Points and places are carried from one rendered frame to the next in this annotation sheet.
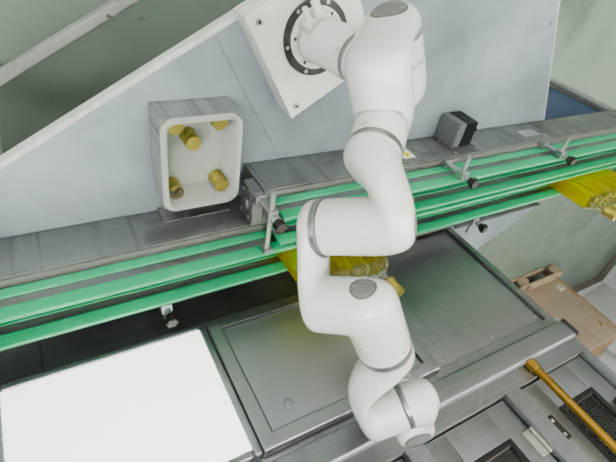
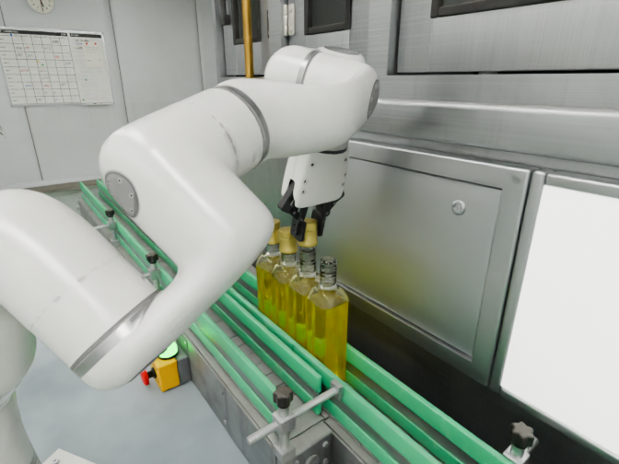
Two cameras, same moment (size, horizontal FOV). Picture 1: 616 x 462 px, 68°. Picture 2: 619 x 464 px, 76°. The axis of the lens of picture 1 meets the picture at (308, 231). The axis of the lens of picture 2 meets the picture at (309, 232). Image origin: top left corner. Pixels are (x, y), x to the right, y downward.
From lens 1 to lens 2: 0.43 m
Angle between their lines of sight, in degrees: 23
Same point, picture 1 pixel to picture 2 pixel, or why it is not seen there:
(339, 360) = (378, 211)
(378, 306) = (115, 147)
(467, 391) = not seen: hidden behind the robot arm
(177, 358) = (558, 381)
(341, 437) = (432, 127)
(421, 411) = (291, 56)
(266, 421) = (499, 206)
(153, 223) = not seen: outside the picture
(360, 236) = (39, 261)
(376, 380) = (273, 98)
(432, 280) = not seen: hidden behind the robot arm
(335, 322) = (199, 185)
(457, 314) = (271, 173)
